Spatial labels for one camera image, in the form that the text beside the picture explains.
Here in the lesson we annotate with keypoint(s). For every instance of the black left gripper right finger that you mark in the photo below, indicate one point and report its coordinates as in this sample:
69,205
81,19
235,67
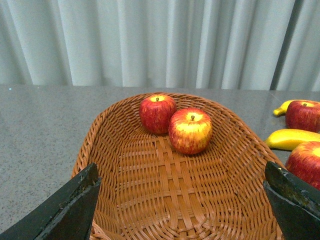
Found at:
295,203

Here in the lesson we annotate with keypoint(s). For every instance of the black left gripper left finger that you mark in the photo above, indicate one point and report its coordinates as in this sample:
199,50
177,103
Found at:
65,215

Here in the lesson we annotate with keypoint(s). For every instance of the yellow banana at front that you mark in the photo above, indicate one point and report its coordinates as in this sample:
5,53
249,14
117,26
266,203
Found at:
288,139

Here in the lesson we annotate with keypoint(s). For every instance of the yellow banana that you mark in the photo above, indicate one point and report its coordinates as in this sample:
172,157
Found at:
288,139
281,110

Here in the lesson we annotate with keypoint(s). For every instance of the brown wicker basket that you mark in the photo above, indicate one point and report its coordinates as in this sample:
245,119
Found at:
150,191

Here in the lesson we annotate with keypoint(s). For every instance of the yellow banana at back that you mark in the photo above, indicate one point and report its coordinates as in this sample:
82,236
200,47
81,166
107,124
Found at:
281,110

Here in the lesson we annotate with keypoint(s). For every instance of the red yellow apple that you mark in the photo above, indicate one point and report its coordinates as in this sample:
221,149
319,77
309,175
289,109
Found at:
190,130

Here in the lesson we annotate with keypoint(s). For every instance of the grey-white curtain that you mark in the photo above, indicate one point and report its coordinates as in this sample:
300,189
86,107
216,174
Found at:
218,44

